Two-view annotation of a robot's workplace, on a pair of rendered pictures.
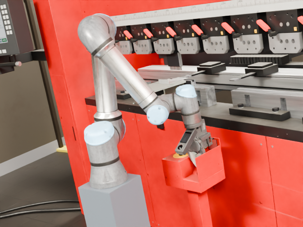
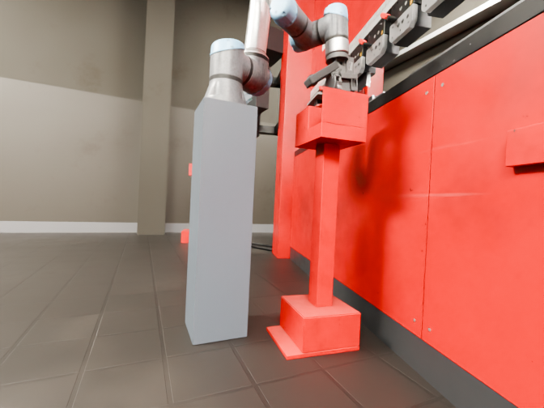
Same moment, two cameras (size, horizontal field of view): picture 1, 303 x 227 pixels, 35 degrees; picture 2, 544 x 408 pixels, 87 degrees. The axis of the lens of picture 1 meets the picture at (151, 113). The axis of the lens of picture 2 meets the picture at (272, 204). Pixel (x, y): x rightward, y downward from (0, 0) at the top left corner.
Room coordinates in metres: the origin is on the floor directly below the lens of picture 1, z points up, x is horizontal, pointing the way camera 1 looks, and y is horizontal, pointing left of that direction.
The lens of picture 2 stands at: (0.97, -0.35, 0.46)
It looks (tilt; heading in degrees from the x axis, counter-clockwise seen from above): 1 degrees down; 23
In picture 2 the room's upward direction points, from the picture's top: 3 degrees clockwise
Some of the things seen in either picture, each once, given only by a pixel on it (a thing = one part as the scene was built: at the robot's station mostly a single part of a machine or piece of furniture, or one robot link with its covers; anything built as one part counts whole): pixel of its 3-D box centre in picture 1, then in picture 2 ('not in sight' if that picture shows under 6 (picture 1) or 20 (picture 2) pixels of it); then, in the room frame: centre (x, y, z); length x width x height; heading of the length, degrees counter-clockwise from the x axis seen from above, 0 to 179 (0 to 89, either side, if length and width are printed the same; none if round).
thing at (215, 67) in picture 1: (201, 70); not in sight; (2.63, -0.31, 1.01); 0.26 x 0.12 x 0.05; 123
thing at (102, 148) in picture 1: (101, 141); (228, 62); (1.83, 0.21, 0.94); 0.13 x 0.12 x 0.14; 168
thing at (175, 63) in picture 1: (174, 61); (363, 85); (2.55, -0.17, 1.10); 0.10 x 0.02 x 0.10; 33
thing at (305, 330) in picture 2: not in sight; (311, 321); (1.92, -0.11, 0.06); 0.25 x 0.20 x 0.12; 132
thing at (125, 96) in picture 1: (114, 94); not in sight; (3.02, 0.21, 0.89); 0.30 x 0.05 x 0.03; 33
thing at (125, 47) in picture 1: (126, 38); not in sight; (2.91, 0.06, 1.23); 0.15 x 0.09 x 0.17; 33
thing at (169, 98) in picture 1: (162, 105); (305, 34); (1.89, -0.05, 1.02); 0.11 x 0.11 x 0.08; 78
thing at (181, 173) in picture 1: (192, 162); (329, 118); (1.94, -0.13, 0.75); 0.20 x 0.16 x 0.18; 42
